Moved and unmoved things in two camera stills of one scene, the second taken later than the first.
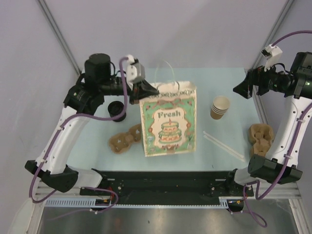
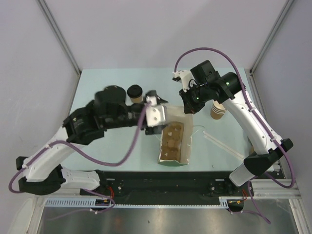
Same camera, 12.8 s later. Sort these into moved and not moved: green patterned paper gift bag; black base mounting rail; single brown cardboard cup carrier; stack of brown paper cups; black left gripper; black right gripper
Moved: black right gripper; green patterned paper gift bag; single brown cardboard cup carrier; black left gripper
Not moved: black base mounting rail; stack of brown paper cups
